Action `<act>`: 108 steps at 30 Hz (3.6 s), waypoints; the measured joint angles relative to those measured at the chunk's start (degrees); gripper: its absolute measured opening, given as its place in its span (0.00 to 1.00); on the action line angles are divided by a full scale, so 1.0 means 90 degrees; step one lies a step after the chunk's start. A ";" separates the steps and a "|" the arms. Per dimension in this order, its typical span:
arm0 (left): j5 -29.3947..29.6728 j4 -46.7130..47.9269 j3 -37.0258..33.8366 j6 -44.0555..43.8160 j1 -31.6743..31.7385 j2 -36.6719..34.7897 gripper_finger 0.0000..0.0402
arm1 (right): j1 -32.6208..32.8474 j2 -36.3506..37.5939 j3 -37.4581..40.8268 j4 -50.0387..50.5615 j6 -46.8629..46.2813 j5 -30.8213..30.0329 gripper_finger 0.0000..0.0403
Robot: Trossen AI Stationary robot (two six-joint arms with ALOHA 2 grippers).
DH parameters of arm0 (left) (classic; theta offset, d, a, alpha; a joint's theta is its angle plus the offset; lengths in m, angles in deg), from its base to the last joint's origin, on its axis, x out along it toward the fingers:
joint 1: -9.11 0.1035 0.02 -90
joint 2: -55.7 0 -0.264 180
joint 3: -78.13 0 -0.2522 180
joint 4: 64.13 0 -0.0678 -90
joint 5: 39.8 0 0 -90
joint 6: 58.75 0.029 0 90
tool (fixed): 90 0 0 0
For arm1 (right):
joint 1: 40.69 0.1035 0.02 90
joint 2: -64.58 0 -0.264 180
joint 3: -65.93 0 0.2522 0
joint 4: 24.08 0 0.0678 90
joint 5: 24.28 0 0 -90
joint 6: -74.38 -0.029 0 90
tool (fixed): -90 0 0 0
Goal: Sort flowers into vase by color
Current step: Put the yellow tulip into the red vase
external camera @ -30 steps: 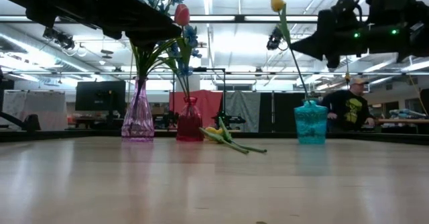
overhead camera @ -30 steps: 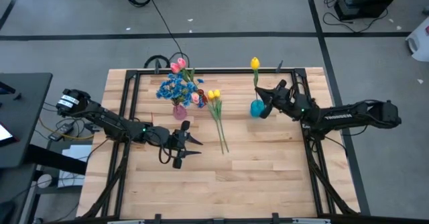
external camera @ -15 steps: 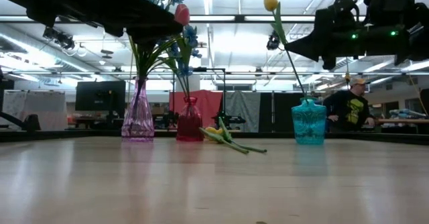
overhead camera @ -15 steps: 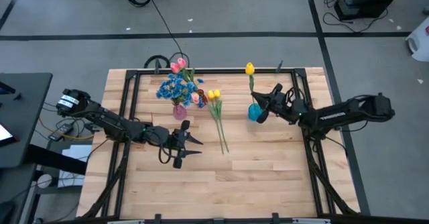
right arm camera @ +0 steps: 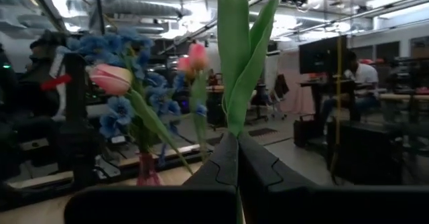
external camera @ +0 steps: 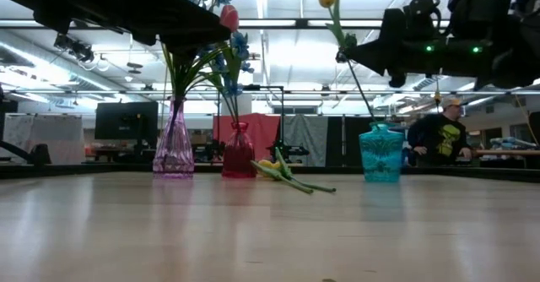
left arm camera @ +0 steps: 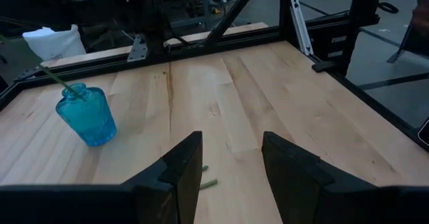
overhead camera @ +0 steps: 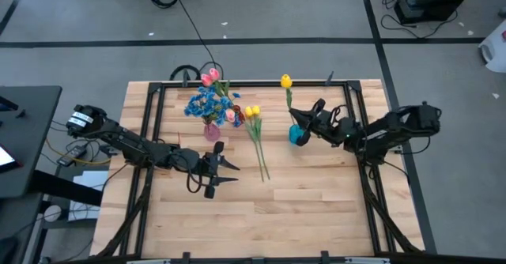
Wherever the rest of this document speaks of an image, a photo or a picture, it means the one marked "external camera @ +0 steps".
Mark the red cloth partition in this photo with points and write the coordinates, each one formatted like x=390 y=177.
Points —
x=263 y=134

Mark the person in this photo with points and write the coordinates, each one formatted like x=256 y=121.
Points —
x=439 y=138

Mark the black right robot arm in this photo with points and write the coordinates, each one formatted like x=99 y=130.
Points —
x=498 y=33

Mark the grey cloth partition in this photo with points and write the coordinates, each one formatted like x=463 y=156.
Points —
x=306 y=136

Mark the black cloth partition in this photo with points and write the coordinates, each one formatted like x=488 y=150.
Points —
x=346 y=142

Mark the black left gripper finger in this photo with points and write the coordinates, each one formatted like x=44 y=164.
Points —
x=177 y=41
x=185 y=16

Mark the pink artificial tulip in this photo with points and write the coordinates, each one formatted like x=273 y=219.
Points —
x=229 y=18

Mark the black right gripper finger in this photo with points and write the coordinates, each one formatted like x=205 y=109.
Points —
x=367 y=47
x=367 y=62

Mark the pink glass vase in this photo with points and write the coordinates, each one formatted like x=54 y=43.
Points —
x=173 y=155

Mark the blue artificial flower bunch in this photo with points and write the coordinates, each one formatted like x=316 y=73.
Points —
x=240 y=41

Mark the red glass vase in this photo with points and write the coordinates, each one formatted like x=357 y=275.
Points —
x=238 y=155

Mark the teal glass vase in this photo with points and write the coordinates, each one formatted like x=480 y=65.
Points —
x=381 y=159

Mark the black monitor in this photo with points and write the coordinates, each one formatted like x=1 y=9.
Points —
x=126 y=121

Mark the black aluminium frame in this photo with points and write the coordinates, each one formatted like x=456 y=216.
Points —
x=84 y=170

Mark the black metal stand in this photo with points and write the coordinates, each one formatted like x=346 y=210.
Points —
x=282 y=104

